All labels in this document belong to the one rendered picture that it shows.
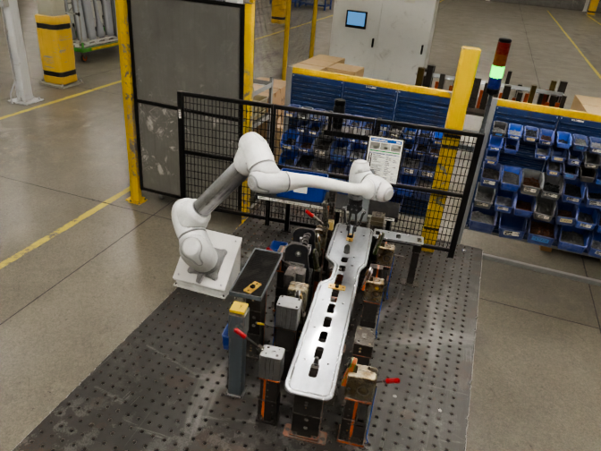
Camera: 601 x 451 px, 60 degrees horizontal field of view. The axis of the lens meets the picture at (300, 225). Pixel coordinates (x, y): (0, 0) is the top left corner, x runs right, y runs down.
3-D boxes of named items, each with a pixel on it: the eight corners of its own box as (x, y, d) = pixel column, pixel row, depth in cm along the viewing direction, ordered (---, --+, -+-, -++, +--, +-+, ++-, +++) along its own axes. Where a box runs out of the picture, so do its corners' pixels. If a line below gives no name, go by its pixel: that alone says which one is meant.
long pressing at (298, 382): (339, 404, 189) (339, 402, 188) (278, 391, 192) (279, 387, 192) (374, 230, 309) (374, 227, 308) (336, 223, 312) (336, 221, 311)
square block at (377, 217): (376, 269, 324) (385, 218, 307) (362, 267, 325) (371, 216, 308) (376, 263, 331) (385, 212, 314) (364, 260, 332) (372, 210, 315)
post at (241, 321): (241, 399, 225) (245, 318, 204) (225, 395, 226) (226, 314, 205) (247, 387, 231) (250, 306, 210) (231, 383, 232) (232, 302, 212)
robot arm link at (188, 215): (172, 243, 278) (161, 208, 286) (197, 244, 290) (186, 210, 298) (259, 159, 234) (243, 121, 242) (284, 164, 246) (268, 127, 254)
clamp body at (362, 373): (368, 452, 207) (382, 384, 190) (331, 443, 209) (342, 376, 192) (370, 430, 216) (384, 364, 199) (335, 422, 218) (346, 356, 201)
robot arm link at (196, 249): (194, 277, 282) (180, 267, 261) (185, 248, 288) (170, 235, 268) (222, 266, 281) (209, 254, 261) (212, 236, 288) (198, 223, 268)
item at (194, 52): (255, 226, 505) (265, 3, 410) (249, 233, 494) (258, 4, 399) (136, 197, 540) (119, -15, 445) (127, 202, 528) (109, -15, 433)
